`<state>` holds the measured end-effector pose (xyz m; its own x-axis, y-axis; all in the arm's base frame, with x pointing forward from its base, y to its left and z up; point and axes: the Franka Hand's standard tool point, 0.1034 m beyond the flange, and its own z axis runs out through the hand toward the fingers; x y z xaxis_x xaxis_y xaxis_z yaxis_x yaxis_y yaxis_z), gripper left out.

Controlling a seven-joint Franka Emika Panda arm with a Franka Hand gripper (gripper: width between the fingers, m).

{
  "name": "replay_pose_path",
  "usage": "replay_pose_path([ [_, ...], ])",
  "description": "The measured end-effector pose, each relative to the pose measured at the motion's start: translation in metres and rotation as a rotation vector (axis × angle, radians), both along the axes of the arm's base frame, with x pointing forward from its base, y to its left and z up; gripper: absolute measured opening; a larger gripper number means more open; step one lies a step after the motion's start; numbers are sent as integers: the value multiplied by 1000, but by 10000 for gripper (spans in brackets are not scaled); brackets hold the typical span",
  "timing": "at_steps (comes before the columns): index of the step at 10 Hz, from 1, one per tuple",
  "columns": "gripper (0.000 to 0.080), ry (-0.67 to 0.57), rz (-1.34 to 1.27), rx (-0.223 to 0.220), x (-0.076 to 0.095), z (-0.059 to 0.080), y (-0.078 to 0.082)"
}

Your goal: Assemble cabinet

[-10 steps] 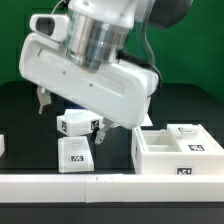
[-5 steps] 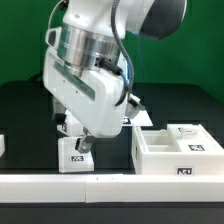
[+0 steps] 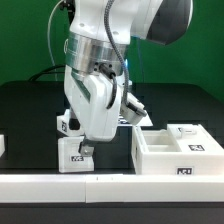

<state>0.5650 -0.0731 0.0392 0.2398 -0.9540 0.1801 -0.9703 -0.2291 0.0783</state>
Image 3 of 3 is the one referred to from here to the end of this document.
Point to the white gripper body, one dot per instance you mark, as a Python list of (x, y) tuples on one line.
[(89, 96)]

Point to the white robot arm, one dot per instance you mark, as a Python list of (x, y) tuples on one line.
[(101, 30)]

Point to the white cabinet body box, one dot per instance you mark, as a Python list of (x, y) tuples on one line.
[(153, 153)]

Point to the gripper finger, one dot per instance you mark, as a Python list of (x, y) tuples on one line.
[(86, 147)]

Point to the white left fence block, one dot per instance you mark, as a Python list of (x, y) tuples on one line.
[(2, 145)]

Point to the white base sheet with tags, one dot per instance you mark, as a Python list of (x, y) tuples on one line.
[(144, 122)]

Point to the white cabinet top block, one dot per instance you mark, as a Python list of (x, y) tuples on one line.
[(68, 124)]

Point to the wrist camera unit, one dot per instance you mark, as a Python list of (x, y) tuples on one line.
[(134, 111)]

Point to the white front fence bar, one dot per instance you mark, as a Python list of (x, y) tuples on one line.
[(96, 188)]

